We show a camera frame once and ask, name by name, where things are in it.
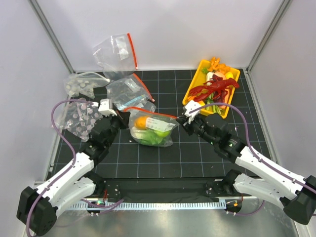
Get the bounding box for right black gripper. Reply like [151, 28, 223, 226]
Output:
[177, 113, 218, 146]

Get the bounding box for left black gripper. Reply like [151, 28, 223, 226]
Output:
[101, 108, 129, 148]

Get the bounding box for toy small orange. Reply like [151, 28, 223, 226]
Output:
[134, 116, 149, 130]

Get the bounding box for toy green apple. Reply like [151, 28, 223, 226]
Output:
[156, 130, 171, 138]

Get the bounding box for clear bag orange zipper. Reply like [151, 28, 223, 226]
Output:
[123, 107, 178, 136]
[106, 74, 155, 111]
[93, 33, 138, 73]

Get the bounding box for toy green lettuce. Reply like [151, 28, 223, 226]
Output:
[130, 127, 173, 147]

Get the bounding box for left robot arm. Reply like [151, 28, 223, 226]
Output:
[17, 112, 130, 237]

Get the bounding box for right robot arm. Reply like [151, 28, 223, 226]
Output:
[176, 115, 316, 225]

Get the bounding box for clear bag blue zipper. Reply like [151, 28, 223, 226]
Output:
[124, 94, 147, 107]

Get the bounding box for bag of pink discs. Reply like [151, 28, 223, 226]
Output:
[50, 98, 103, 142]

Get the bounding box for bag of white discs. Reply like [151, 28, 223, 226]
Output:
[63, 72, 111, 99]

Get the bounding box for upright clear bag orange zipper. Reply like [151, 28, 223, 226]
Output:
[93, 33, 138, 73]

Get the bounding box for black grid mat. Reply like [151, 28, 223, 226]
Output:
[45, 69, 282, 180]

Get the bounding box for toy white garlic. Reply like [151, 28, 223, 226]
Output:
[206, 72, 214, 81]

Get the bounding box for toy red lobster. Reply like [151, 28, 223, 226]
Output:
[189, 78, 239, 102]

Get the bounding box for small green toy sprig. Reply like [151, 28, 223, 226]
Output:
[201, 68, 208, 74]

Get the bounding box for toy pink sausage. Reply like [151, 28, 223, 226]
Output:
[214, 72, 230, 103]

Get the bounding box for toy orange coral piece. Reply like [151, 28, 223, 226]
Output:
[208, 57, 231, 74]

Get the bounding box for toy yellow lemon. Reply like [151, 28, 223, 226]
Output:
[225, 72, 234, 79]

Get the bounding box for black mounting plate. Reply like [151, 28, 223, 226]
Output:
[89, 177, 240, 203]

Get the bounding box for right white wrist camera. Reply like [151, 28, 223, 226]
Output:
[183, 100, 202, 124]

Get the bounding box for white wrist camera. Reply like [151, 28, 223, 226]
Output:
[183, 100, 202, 124]
[98, 98, 117, 117]

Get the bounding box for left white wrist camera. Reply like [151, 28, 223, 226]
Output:
[98, 98, 117, 117]

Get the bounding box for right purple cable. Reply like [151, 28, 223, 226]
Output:
[190, 103, 316, 217]

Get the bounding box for purple cable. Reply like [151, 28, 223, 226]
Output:
[190, 103, 316, 217]
[26, 100, 124, 237]

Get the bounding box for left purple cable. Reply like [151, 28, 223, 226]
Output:
[26, 100, 124, 237]

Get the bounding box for aluminium front rail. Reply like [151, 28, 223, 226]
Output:
[31, 178, 301, 210]

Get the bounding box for left aluminium post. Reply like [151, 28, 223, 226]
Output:
[28, 0, 75, 74]

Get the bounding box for aluminium post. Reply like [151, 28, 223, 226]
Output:
[246, 0, 292, 74]
[28, 0, 75, 74]

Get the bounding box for right aluminium post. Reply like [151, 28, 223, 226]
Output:
[246, 0, 292, 74]

